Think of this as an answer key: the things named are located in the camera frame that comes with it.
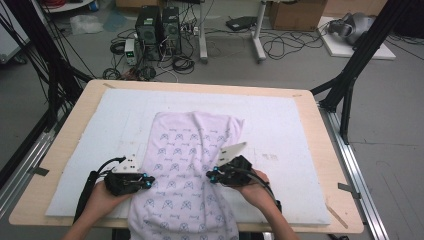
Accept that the wide black computer tower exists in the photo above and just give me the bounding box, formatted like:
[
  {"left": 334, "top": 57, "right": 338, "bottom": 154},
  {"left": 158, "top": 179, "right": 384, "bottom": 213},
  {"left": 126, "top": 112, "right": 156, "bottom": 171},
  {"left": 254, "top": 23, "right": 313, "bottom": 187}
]
[{"left": 134, "top": 5, "right": 163, "bottom": 61}]

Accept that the pale pink printed towel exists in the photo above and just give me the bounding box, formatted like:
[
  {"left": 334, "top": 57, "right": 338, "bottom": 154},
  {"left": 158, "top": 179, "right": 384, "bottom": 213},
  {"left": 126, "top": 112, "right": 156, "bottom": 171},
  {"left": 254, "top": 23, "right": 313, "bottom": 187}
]
[{"left": 127, "top": 110, "right": 246, "bottom": 240}]

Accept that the grey tape piece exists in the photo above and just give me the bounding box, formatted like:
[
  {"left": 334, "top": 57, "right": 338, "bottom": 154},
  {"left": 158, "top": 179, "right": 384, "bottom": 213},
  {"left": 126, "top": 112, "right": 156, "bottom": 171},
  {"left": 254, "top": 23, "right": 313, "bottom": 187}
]
[
  {"left": 28, "top": 165, "right": 50, "bottom": 177},
  {"left": 337, "top": 182, "right": 362, "bottom": 200}
]

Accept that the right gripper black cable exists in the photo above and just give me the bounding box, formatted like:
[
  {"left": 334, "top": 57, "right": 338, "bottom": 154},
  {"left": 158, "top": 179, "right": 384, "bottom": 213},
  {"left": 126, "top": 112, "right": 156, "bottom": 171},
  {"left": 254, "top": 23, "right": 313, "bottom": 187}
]
[{"left": 246, "top": 166, "right": 283, "bottom": 214}]

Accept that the white power supply box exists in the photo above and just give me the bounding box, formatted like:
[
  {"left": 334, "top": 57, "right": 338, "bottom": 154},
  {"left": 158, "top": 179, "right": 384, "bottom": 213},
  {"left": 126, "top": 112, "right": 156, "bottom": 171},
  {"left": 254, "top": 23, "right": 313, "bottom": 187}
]
[{"left": 124, "top": 38, "right": 138, "bottom": 66}]

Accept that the brown cardboard box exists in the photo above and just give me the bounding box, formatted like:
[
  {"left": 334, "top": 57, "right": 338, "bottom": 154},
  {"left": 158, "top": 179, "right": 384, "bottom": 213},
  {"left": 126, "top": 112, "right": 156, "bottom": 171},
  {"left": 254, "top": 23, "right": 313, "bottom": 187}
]
[{"left": 268, "top": 0, "right": 328, "bottom": 32}]

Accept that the aluminium rail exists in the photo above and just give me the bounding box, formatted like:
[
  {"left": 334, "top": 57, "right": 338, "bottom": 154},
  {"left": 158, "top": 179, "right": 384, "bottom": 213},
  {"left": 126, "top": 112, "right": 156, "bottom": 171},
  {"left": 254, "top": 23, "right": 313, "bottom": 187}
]
[
  {"left": 318, "top": 103, "right": 391, "bottom": 240},
  {"left": 0, "top": 109, "right": 68, "bottom": 218}
]

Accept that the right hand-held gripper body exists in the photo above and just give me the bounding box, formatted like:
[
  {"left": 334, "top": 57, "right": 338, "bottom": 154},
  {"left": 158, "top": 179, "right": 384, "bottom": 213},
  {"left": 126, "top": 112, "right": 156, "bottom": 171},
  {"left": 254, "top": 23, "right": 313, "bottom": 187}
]
[{"left": 216, "top": 141, "right": 254, "bottom": 188}]

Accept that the tangled black floor cable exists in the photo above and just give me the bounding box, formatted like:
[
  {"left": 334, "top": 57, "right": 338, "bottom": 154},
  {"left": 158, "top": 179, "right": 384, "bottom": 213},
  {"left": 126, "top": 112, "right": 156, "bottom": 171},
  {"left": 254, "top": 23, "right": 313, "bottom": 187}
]
[{"left": 259, "top": 29, "right": 329, "bottom": 61}]

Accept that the flat black device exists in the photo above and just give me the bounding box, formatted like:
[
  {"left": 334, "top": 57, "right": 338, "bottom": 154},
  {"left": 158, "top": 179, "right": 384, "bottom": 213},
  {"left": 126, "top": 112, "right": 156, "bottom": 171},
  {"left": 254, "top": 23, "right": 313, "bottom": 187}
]
[{"left": 225, "top": 15, "right": 258, "bottom": 32}]

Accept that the person's right hand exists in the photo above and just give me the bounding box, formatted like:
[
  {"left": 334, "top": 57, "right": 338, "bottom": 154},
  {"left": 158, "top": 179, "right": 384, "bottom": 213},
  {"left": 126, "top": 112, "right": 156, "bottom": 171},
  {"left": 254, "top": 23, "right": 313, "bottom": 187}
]
[{"left": 233, "top": 168, "right": 278, "bottom": 213}]

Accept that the black metal frame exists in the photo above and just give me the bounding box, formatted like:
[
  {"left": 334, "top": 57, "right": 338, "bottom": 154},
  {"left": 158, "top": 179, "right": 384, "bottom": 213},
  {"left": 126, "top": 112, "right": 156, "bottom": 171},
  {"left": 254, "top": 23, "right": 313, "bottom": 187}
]
[
  {"left": 309, "top": 0, "right": 414, "bottom": 146},
  {"left": 0, "top": 0, "right": 94, "bottom": 131}
]

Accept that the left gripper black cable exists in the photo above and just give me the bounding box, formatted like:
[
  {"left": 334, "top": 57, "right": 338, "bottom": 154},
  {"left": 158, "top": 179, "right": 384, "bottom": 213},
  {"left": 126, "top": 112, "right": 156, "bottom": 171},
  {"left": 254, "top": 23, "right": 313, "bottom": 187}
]
[{"left": 73, "top": 156, "right": 127, "bottom": 224}]

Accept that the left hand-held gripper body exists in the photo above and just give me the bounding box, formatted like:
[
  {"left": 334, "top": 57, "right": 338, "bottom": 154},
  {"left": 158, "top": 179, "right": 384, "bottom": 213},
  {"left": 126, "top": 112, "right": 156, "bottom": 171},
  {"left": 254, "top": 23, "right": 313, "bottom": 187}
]
[{"left": 103, "top": 153, "right": 146, "bottom": 197}]

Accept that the narrow black computer tower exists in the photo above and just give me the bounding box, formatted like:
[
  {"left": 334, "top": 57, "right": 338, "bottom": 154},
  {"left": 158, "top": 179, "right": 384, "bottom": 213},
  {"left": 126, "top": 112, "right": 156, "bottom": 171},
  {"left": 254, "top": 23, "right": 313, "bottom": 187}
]
[{"left": 161, "top": 6, "right": 183, "bottom": 56}]

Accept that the thin wooden stick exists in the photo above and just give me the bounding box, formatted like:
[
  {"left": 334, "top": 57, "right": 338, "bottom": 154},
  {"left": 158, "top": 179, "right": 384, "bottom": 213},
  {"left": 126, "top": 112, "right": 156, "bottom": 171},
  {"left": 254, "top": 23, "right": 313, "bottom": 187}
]
[{"left": 324, "top": 196, "right": 349, "bottom": 230}]

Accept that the white floor board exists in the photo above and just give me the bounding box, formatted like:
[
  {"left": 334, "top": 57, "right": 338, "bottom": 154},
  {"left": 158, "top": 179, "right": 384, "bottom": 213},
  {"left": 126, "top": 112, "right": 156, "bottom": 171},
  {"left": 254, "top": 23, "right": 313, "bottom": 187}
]
[{"left": 316, "top": 15, "right": 397, "bottom": 61}]

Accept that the coiled black cable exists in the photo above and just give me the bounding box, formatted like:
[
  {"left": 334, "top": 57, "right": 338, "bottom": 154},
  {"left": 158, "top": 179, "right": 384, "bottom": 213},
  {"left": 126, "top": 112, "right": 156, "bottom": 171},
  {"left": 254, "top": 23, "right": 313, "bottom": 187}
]
[{"left": 171, "top": 54, "right": 196, "bottom": 75}]

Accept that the clear plastic bag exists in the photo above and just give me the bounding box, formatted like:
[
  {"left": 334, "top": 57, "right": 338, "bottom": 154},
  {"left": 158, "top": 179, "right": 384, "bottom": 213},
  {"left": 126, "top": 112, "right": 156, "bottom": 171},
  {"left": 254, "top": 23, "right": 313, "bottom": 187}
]
[{"left": 69, "top": 13, "right": 105, "bottom": 36}]

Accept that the person's left hand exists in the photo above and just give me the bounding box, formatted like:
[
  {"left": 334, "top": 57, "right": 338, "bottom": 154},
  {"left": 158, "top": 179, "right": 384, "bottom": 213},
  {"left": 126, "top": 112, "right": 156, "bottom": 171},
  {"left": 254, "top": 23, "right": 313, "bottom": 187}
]
[{"left": 84, "top": 179, "right": 134, "bottom": 221}]

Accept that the light wooden table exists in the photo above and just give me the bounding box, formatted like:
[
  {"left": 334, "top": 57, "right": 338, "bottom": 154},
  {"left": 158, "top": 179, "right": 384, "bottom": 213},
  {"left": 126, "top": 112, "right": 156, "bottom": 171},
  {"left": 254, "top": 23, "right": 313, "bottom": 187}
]
[{"left": 8, "top": 79, "right": 365, "bottom": 234}]

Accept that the white desk leg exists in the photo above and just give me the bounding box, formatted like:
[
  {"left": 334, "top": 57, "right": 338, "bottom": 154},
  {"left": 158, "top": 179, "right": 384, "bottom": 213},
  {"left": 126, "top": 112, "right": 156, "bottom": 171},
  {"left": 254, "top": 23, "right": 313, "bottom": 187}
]
[
  {"left": 251, "top": 0, "right": 268, "bottom": 64},
  {"left": 198, "top": 0, "right": 209, "bottom": 64}
]

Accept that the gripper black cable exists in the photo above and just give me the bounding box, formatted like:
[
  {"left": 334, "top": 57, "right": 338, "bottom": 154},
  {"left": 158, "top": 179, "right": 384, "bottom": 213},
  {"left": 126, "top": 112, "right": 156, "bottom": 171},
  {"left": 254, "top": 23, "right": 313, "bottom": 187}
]
[
  {"left": 73, "top": 156, "right": 127, "bottom": 224},
  {"left": 246, "top": 166, "right": 283, "bottom": 214}
]

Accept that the white foam mat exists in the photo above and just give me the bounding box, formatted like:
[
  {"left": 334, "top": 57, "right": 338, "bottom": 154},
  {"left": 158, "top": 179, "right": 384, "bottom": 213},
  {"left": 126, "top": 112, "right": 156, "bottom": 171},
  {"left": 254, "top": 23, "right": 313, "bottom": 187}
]
[{"left": 44, "top": 87, "right": 332, "bottom": 226}]

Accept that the grey robot head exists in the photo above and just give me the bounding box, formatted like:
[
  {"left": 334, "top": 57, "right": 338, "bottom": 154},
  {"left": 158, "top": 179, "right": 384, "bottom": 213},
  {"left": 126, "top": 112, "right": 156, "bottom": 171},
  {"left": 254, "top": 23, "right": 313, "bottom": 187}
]
[{"left": 326, "top": 12, "right": 376, "bottom": 46}]

